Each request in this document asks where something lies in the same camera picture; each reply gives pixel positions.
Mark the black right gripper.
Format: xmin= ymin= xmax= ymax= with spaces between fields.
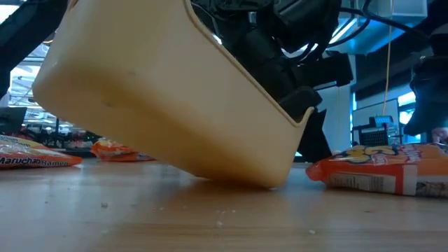
xmin=195 ymin=0 xmax=354 ymax=122

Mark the lime chili shrimp noodle pack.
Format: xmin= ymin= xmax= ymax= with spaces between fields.
xmin=306 ymin=143 xmax=448 ymax=199

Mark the yellow plastic bin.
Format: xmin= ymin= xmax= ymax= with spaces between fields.
xmin=31 ymin=0 xmax=315 ymax=189

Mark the black computer monitor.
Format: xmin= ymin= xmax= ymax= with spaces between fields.
xmin=0 ymin=106 xmax=27 ymax=136

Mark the yellow hanging cable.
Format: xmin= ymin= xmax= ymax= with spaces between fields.
xmin=381 ymin=0 xmax=393 ymax=117

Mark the orange chicken noodle pack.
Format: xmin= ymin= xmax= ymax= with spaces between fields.
xmin=101 ymin=150 xmax=157 ymax=162
xmin=90 ymin=138 xmax=137 ymax=158
xmin=0 ymin=134 xmax=83 ymax=169

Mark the person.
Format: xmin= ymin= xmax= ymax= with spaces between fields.
xmin=430 ymin=126 xmax=448 ymax=144

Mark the black perforated rack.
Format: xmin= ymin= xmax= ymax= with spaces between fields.
xmin=351 ymin=115 xmax=400 ymax=148

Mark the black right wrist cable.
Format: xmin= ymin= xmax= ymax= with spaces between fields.
xmin=327 ymin=0 xmax=433 ymax=50

